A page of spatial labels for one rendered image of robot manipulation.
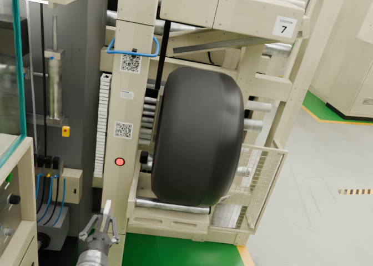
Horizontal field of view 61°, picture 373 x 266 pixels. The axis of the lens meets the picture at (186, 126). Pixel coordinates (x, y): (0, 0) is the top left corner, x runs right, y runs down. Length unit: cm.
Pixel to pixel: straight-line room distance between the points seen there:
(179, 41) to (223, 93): 47
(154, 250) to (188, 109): 152
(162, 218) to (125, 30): 81
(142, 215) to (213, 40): 88
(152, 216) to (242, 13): 97
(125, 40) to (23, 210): 73
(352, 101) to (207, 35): 443
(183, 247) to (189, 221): 105
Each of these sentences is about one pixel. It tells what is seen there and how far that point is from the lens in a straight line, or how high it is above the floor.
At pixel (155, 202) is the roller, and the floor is 92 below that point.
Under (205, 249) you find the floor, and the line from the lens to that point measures 257.
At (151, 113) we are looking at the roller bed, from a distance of 174.
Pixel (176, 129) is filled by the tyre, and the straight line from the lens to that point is 113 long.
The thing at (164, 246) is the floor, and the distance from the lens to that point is 251.
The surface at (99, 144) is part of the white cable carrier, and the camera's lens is 140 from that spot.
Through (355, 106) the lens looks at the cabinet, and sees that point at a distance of 589.
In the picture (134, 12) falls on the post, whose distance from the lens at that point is 117.
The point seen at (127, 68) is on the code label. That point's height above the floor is 149.
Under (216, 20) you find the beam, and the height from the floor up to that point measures 167.
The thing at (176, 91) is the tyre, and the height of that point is 144.
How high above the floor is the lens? 189
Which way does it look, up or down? 28 degrees down
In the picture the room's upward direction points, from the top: 12 degrees clockwise
